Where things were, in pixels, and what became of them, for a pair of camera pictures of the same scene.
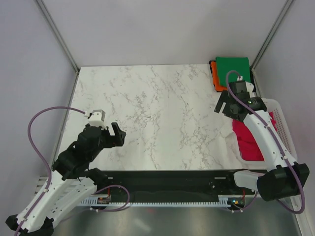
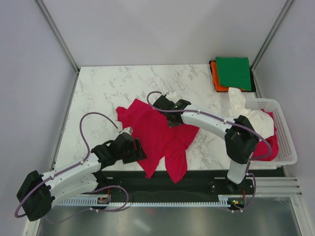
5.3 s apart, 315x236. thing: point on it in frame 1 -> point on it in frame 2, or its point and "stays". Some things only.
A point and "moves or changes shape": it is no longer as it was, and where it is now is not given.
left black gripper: (118, 139) -> (138, 154)
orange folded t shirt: (214, 71) stays
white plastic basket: (274, 106) stays
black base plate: (171, 185) stays
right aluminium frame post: (281, 15) stays
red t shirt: (249, 148) moves or changes shape
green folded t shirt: (240, 65) stays
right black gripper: (223, 98) -> (171, 125)
